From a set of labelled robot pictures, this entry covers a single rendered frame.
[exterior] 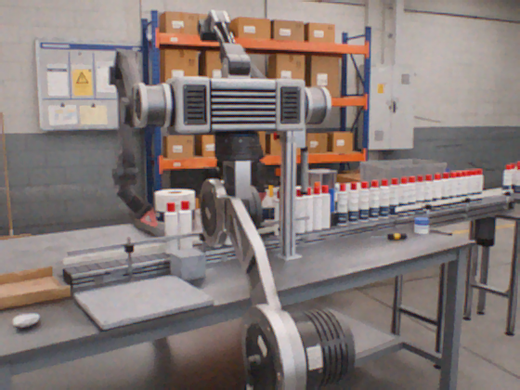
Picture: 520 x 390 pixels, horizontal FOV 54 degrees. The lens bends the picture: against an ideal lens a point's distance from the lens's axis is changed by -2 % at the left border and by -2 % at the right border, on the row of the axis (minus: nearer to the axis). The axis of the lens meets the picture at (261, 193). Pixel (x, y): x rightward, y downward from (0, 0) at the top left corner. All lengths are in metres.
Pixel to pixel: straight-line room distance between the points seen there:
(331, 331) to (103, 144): 5.52
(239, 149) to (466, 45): 7.82
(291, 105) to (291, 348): 0.75
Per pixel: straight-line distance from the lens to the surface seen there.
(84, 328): 1.58
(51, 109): 6.33
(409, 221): 2.88
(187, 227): 2.05
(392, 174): 4.10
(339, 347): 1.20
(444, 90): 8.78
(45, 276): 2.07
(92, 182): 6.54
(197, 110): 1.45
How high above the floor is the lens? 1.43
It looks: 9 degrees down
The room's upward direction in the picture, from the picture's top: straight up
